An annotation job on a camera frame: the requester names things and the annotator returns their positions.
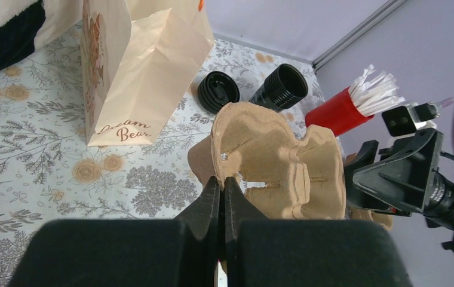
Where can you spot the black white checkered blanket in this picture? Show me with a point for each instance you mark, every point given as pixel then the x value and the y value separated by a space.
pixel 18 34

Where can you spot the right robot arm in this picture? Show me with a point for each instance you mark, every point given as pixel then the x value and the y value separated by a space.
pixel 412 176

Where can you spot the red cup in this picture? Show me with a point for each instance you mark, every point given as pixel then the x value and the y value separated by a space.
pixel 338 114

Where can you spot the white paper straws bundle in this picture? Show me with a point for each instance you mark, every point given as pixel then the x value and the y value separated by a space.
pixel 374 96

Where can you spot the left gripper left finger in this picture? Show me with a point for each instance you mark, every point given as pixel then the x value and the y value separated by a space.
pixel 127 252

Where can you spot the peach paper bag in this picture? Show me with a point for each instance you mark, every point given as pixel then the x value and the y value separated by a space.
pixel 138 58

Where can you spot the stack of black lids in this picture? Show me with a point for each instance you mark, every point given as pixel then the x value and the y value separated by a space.
pixel 216 90

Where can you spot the floral tablecloth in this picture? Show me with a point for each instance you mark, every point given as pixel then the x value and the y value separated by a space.
pixel 48 172

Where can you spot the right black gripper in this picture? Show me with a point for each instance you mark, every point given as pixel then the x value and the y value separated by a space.
pixel 401 178

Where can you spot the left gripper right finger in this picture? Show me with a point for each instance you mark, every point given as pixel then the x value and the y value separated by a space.
pixel 282 252

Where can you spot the brown cardboard cup carrier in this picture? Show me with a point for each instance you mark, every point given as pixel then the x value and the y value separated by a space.
pixel 352 213

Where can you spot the single brown cup carrier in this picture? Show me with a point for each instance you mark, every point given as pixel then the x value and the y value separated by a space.
pixel 296 178

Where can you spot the stack of black cups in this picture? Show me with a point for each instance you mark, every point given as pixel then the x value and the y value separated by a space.
pixel 281 89

